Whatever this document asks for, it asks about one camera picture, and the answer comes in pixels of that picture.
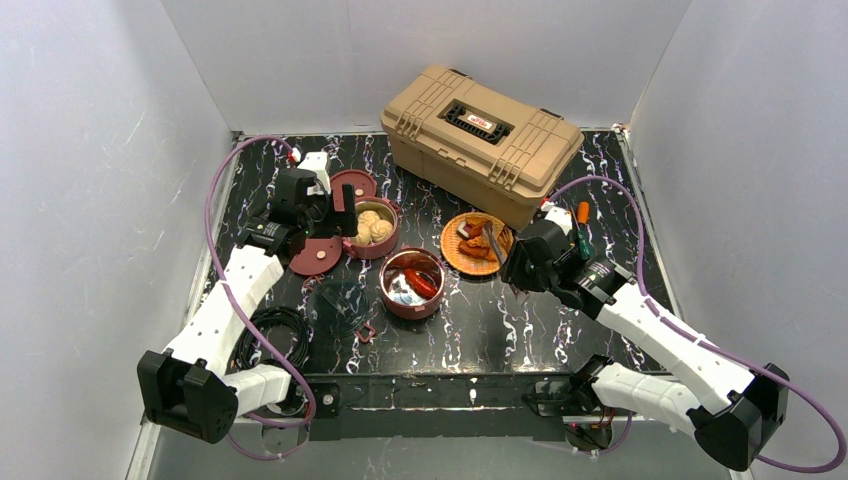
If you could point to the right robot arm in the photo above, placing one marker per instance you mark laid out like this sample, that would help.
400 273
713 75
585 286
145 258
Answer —
729 409

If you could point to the metal food tongs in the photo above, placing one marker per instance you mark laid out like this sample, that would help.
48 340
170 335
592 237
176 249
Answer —
494 247

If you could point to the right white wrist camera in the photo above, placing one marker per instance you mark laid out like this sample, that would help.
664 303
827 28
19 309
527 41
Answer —
555 214

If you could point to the steamed bun front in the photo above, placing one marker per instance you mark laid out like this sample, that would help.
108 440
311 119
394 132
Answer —
363 236

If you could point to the red lunch box clip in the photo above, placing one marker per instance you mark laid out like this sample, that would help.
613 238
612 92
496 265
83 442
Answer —
366 333

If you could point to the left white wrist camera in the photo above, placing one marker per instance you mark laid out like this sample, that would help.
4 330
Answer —
316 162

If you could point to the orange green screwdriver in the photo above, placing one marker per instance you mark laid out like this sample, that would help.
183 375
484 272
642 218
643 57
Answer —
582 218

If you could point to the fried chicken pieces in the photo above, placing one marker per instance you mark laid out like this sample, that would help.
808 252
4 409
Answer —
478 247

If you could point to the red round lid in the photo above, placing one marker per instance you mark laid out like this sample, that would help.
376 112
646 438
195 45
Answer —
364 185
317 257

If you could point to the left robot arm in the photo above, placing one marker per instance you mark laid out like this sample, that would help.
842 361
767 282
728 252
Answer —
186 387

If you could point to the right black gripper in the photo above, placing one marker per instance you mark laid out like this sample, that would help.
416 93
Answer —
525 266

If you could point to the red sausage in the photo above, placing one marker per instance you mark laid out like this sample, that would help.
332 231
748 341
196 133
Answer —
420 284

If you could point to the sushi roll piece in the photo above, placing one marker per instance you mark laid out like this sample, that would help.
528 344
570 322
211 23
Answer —
465 230

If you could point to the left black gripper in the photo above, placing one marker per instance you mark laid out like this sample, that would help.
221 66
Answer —
337 216

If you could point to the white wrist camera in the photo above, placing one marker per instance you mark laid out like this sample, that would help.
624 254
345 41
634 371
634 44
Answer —
316 162
555 214

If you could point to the red round lid rear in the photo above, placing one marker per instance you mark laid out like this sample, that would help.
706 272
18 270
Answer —
364 185

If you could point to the dark transparent round lid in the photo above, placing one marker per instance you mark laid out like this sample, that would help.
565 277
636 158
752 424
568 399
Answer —
337 309

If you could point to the tan plastic toolbox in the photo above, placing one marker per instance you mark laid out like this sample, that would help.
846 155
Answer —
499 155

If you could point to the red round lid front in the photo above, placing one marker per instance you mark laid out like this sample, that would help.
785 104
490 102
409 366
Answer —
317 257

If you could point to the steamed bun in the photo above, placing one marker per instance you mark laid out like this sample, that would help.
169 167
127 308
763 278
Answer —
363 236
380 230
368 217

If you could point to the red steel lunch bowl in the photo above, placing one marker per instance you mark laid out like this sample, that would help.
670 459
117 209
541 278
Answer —
388 211
397 295

